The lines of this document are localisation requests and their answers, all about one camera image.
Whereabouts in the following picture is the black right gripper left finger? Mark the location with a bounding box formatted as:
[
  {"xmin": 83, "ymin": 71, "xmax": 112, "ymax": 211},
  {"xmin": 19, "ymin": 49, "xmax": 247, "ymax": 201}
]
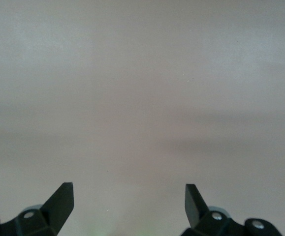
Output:
[{"xmin": 0, "ymin": 182, "xmax": 74, "ymax": 236}]

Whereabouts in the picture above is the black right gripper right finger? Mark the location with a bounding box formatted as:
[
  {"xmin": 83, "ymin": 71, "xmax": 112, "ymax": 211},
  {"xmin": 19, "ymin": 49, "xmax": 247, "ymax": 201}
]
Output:
[{"xmin": 181, "ymin": 183, "xmax": 284, "ymax": 236}]

